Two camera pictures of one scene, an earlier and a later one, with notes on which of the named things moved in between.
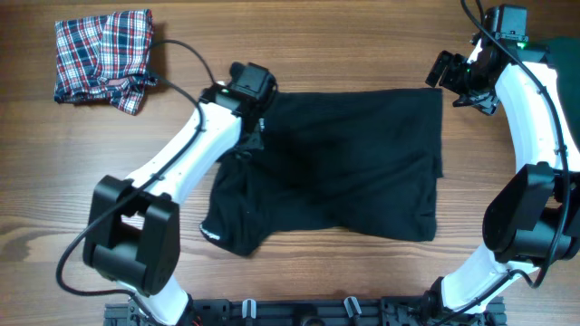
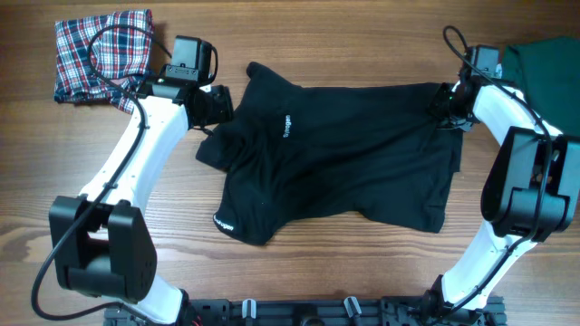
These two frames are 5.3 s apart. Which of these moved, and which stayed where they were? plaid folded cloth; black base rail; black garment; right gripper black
Moved: black garment; right gripper black
Stayed: plaid folded cloth; black base rail
